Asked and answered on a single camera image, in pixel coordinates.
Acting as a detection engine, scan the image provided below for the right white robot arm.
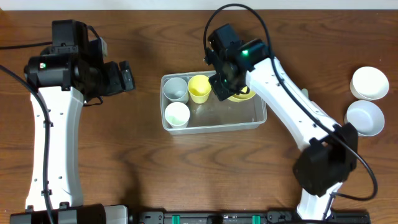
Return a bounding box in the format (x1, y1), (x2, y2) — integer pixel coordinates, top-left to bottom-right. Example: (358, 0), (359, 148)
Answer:
(206, 37), (358, 220)

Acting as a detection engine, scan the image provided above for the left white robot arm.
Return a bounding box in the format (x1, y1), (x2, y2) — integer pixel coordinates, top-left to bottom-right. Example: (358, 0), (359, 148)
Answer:
(10, 53), (135, 223)

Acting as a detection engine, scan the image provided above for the grey plastic cup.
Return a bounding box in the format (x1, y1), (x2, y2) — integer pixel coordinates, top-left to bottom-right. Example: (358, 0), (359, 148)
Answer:
(164, 78), (189, 104)

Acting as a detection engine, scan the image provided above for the clear plastic container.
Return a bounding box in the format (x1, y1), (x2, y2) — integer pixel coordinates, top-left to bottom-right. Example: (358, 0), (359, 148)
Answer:
(160, 70), (268, 136)

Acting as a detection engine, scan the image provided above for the pale green plastic spoon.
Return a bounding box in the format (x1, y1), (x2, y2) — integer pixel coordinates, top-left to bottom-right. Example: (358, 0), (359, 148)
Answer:
(301, 88), (309, 98)

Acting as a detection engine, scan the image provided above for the white bowl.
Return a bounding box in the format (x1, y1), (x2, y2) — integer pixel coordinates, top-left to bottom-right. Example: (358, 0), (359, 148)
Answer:
(344, 100), (385, 137)
(349, 67), (389, 101)

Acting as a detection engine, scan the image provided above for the yellow plastic cup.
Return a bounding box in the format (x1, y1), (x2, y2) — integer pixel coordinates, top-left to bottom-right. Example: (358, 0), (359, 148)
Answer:
(188, 75), (211, 104)

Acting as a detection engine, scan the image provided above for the white bowl lower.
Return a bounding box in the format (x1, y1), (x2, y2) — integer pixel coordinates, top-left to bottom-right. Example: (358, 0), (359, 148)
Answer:
(344, 100), (385, 137)

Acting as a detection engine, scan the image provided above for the white plastic cup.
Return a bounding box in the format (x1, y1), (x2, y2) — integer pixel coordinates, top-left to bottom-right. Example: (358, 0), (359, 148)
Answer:
(165, 102), (190, 128)

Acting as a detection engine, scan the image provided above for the yellow plastic bowl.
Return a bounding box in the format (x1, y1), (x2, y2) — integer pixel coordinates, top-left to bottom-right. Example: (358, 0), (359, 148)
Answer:
(228, 86), (256, 103)

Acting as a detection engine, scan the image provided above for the white bowl upper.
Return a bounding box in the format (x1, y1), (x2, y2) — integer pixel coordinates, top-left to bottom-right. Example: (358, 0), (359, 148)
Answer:
(349, 67), (389, 101)

